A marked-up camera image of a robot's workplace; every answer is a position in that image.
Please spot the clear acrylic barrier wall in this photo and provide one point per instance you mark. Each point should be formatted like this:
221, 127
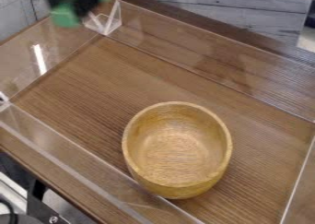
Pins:
75, 85

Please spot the green rectangular block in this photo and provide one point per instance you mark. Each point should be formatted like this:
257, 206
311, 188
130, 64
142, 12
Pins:
64, 18

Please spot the brown wooden bowl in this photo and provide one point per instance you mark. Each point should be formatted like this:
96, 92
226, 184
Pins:
177, 147

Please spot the clear acrylic corner bracket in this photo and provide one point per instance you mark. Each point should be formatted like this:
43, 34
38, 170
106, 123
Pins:
102, 23

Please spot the black table leg bracket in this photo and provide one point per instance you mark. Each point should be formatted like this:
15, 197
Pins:
36, 209

